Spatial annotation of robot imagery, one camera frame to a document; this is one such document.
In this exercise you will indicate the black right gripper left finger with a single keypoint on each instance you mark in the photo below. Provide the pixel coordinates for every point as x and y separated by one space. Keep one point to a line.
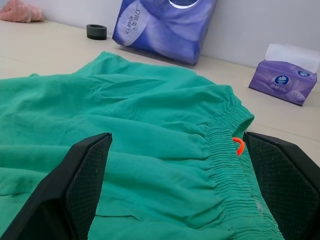
57 195

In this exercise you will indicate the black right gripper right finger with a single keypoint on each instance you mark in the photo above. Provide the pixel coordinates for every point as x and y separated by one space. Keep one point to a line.
287 180

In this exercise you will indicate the teal green fabric garment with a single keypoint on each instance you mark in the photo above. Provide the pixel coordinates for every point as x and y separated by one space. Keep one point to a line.
150 105

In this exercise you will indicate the small purple tissue pack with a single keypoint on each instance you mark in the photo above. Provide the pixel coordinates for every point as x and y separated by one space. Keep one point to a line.
282 87

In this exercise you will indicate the white tissue sheet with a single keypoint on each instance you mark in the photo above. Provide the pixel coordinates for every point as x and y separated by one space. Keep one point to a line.
292 53

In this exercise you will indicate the pink fluffy cloth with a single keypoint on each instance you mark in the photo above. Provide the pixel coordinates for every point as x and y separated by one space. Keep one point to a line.
20 12

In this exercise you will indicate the large blue tissue package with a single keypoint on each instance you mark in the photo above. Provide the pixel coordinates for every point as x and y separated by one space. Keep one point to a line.
162 32

